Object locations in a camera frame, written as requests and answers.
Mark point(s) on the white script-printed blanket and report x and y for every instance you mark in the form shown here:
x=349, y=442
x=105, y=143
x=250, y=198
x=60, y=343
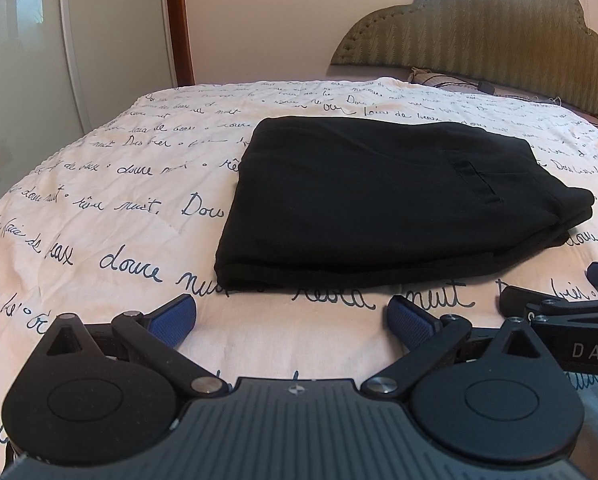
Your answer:
x=104, y=200

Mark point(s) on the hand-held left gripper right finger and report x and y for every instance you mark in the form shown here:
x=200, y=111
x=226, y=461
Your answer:
x=410, y=321

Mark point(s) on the green padded headboard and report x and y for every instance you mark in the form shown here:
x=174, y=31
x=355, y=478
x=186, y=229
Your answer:
x=479, y=30

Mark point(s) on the white wardrobe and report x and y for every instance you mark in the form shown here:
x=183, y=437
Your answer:
x=54, y=60

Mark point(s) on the brown wooden door frame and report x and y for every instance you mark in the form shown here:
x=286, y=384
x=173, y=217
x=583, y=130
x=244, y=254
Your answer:
x=179, y=20

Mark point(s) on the black pants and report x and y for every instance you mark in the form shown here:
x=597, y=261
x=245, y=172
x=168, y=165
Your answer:
x=379, y=200

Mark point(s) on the patterned pillow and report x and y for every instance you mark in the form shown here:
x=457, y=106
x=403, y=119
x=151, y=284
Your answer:
x=436, y=79

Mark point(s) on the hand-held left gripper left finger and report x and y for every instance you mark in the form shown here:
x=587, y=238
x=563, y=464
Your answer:
x=171, y=317

